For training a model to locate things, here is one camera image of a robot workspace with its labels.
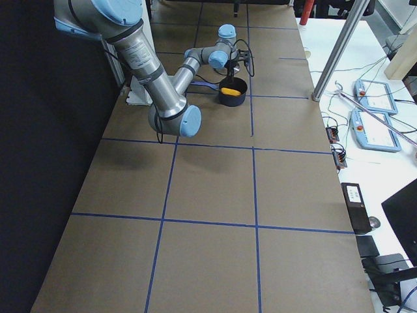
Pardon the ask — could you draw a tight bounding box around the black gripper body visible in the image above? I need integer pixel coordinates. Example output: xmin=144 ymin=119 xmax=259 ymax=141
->
xmin=228 ymin=48 xmax=240 ymax=63

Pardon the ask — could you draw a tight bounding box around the yellow corn cob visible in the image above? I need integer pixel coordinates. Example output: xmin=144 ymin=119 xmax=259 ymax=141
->
xmin=220 ymin=87 xmax=242 ymax=97

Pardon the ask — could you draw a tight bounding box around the blue saucepan with handle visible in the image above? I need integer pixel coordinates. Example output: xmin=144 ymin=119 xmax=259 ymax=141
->
xmin=190 ymin=76 xmax=248 ymax=107

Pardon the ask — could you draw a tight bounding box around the glass pot lid blue knob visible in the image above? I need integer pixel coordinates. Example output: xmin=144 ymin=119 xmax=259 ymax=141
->
xmin=224 ymin=62 xmax=244 ymax=74

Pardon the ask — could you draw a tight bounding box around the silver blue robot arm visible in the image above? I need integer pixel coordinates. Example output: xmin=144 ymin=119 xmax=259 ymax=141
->
xmin=53 ymin=0 xmax=237 ymax=138

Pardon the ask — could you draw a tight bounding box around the red cylinder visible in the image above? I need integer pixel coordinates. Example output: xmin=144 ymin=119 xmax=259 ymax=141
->
xmin=299 ymin=0 xmax=315 ymax=25

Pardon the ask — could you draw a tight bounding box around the metal rod with stand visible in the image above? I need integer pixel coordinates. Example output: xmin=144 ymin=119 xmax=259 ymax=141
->
xmin=334 ymin=89 xmax=416 ymax=147

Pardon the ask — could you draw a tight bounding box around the orange relay board far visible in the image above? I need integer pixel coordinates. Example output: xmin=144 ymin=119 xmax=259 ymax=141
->
xmin=326 ymin=127 xmax=339 ymax=143

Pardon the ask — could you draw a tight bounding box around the orange relay board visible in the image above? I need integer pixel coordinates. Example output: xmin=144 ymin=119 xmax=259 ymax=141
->
xmin=326 ymin=127 xmax=339 ymax=143
xmin=330 ymin=143 xmax=347 ymax=171

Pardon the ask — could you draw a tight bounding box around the orange relay board near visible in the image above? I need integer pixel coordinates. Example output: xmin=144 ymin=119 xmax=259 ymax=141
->
xmin=330 ymin=143 xmax=347 ymax=171

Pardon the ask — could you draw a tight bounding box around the far teach pendant tablet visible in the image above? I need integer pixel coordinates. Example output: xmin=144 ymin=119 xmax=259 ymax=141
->
xmin=353 ymin=79 xmax=398 ymax=115

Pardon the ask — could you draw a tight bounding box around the teach pendant tablet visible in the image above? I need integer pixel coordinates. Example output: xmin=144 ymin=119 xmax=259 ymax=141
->
xmin=351 ymin=109 xmax=401 ymax=153
xmin=353 ymin=79 xmax=398 ymax=115

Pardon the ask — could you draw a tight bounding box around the near teach pendant tablet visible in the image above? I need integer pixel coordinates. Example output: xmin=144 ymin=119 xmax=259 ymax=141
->
xmin=351 ymin=109 xmax=401 ymax=153

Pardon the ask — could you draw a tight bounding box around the black power box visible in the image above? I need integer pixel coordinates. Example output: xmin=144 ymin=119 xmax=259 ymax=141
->
xmin=341 ymin=183 xmax=371 ymax=235

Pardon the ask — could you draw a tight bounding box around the black monitor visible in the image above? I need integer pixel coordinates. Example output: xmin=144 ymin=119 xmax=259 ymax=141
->
xmin=382 ymin=183 xmax=416 ymax=266

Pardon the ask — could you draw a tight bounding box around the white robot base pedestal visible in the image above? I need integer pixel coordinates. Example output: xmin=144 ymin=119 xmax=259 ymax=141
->
xmin=126 ymin=76 xmax=152 ymax=106

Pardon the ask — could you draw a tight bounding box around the aluminium frame post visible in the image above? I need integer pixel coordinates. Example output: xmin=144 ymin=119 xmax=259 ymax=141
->
xmin=311 ymin=0 xmax=369 ymax=102

